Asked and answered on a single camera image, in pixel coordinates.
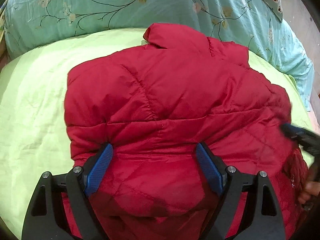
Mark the red puffer jacket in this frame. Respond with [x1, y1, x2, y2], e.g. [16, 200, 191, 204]
[65, 23, 308, 239]

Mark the person's right hand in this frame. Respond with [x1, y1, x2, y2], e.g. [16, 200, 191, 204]
[298, 164, 320, 205]

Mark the light green bed sheet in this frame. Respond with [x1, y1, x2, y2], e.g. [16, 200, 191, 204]
[0, 27, 315, 238]

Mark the teal floral quilt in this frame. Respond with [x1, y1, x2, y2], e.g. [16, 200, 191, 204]
[1, 0, 315, 108]

